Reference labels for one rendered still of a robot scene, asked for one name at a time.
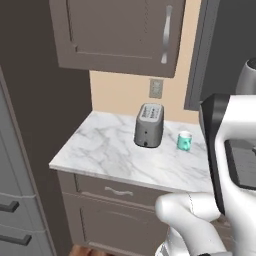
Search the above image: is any grey toaster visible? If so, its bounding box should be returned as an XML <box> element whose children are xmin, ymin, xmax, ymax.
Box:
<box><xmin>133</xmin><ymin>102</ymin><xmax>165</xmax><ymax>149</ymax></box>

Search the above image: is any teal mug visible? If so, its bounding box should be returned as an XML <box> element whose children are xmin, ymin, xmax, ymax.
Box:
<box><xmin>176</xmin><ymin>130</ymin><xmax>193</xmax><ymax>152</ymax></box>

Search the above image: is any grey drawer front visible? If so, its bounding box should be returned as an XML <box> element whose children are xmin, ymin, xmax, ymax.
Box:
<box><xmin>73</xmin><ymin>173</ymin><xmax>168</xmax><ymax>208</ymax></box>

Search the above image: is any grey fridge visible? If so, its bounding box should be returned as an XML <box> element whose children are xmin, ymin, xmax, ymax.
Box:
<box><xmin>0</xmin><ymin>66</ymin><xmax>58</xmax><ymax>256</ymax></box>

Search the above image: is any grey wall socket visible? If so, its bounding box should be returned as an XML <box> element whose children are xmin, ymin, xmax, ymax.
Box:
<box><xmin>148</xmin><ymin>78</ymin><xmax>164</xmax><ymax>100</ymax></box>

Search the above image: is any silver drawer handle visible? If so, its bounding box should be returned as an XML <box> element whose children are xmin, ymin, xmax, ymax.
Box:
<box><xmin>104</xmin><ymin>186</ymin><xmax>134</xmax><ymax>197</ymax></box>

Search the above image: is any grey window frame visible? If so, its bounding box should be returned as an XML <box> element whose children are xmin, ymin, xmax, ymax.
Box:
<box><xmin>183</xmin><ymin>0</ymin><xmax>222</xmax><ymax>112</ymax></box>

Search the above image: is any silver cupboard door handle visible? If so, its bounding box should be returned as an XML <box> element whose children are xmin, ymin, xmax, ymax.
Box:
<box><xmin>160</xmin><ymin>4</ymin><xmax>174</xmax><ymax>65</ymax></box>

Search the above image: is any black fridge handle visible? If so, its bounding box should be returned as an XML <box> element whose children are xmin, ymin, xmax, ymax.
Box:
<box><xmin>0</xmin><ymin>233</ymin><xmax>33</xmax><ymax>247</ymax></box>
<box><xmin>0</xmin><ymin>200</ymin><xmax>20</xmax><ymax>214</ymax></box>

